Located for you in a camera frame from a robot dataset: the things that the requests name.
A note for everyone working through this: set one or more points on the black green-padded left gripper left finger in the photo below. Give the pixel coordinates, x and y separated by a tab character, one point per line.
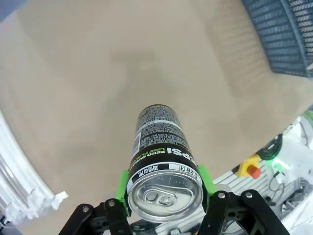
120	191

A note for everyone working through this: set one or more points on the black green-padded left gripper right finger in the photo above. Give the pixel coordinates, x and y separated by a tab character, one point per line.
207	183

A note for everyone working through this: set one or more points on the black Pepsi Zero can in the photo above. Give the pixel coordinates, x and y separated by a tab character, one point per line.
161	142

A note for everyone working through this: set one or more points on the white plastic can dispenser rack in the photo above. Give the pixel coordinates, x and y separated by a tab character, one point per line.
17	176

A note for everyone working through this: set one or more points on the yellow emergency stop button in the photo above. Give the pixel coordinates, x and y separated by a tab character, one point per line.
247	166

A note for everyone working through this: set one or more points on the dark mesh basket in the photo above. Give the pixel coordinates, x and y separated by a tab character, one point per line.
281	34

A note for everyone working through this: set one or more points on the grey aluminium table frame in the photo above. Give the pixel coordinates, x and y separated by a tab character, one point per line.
237	183

